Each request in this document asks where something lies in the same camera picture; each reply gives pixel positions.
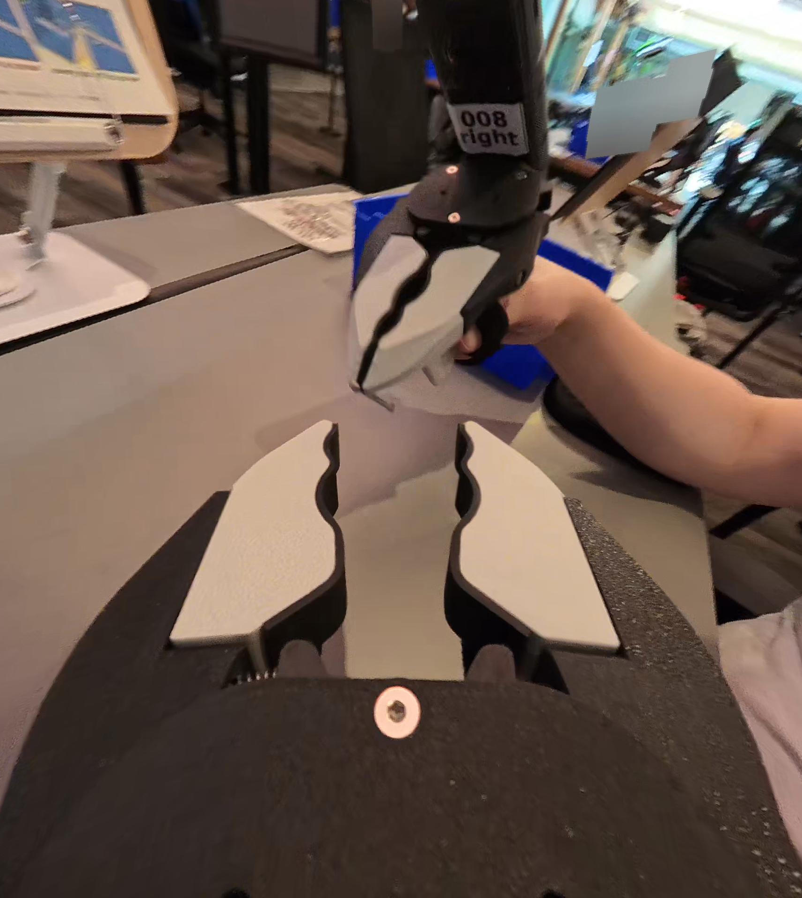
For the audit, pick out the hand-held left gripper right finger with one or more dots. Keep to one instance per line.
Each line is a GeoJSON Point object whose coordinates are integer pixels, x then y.
{"type": "Point", "coordinates": [534, 561]}

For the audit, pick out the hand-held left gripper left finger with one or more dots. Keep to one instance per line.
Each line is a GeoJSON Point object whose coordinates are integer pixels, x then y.
{"type": "Point", "coordinates": [260, 554]}

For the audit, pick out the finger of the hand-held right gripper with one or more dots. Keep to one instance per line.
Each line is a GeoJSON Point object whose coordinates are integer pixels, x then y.
{"type": "Point", "coordinates": [380, 280]}
{"type": "Point", "coordinates": [443, 301]}

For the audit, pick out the person's right forearm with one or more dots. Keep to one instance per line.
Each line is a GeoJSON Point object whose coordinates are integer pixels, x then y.
{"type": "Point", "coordinates": [689, 435]}

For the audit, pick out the person's right hand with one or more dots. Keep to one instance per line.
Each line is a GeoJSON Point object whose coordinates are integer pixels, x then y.
{"type": "Point", "coordinates": [548, 301]}

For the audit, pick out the printed paper sheet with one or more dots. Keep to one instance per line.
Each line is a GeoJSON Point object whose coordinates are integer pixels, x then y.
{"type": "Point", "coordinates": [303, 221]}

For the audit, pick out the blue plastic bin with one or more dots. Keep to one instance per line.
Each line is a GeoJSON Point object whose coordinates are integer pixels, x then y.
{"type": "Point", "coordinates": [520, 365]}

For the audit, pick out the black wrist rest pad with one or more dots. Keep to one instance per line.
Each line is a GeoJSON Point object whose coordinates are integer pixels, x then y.
{"type": "Point", "coordinates": [583, 428]}

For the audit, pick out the tilted board on stand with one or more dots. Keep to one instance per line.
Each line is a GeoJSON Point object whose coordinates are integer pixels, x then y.
{"type": "Point", "coordinates": [618, 179]}

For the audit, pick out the black framed easel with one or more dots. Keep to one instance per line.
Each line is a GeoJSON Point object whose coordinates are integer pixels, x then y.
{"type": "Point", "coordinates": [267, 28]}

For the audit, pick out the white board stand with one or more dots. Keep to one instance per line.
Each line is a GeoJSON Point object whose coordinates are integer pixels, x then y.
{"type": "Point", "coordinates": [78, 287]}

